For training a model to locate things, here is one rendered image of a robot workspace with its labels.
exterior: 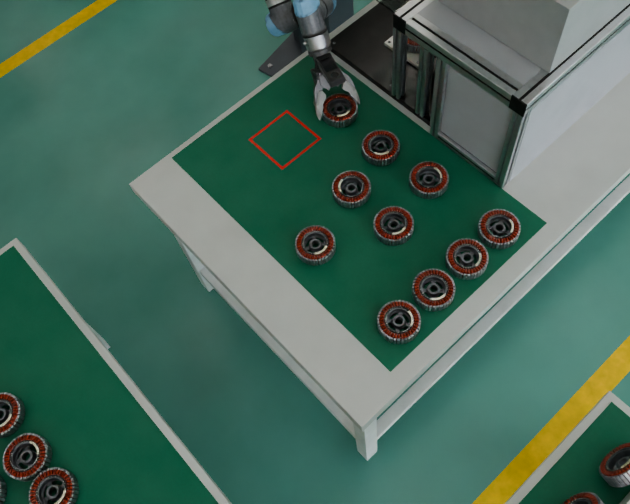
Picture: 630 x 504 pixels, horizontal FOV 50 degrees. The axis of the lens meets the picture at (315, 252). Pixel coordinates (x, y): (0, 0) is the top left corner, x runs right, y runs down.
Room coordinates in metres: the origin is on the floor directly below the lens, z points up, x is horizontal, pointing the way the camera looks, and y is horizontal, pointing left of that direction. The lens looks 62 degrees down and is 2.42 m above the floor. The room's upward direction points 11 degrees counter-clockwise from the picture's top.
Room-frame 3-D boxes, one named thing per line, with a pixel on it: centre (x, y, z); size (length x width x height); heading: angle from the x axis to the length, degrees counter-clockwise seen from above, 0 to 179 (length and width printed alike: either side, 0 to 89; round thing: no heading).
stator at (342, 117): (1.33, -0.16, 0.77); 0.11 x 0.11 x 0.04
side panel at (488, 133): (1.09, -0.49, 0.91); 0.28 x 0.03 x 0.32; 33
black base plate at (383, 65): (1.59, -0.56, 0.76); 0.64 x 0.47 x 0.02; 123
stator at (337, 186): (1.04, -0.14, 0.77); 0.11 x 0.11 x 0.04
